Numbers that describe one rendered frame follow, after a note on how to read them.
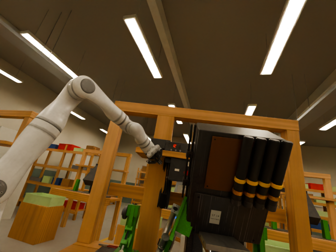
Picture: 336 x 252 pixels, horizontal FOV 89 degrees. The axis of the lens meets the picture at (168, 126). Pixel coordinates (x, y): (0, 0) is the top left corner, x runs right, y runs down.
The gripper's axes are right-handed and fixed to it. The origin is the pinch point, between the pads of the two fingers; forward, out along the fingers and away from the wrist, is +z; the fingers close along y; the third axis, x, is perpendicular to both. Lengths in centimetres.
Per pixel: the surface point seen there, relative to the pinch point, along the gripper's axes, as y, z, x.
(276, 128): -82, 38, 30
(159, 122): -25.0, -0.3, -30.7
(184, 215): 12.5, 4.4, 33.3
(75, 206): 218, 278, -413
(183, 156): -14.7, 10.1, 3.0
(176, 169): -5.1, 13.0, 3.3
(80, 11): -133, -111, -385
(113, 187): 34.6, 15.0, -32.5
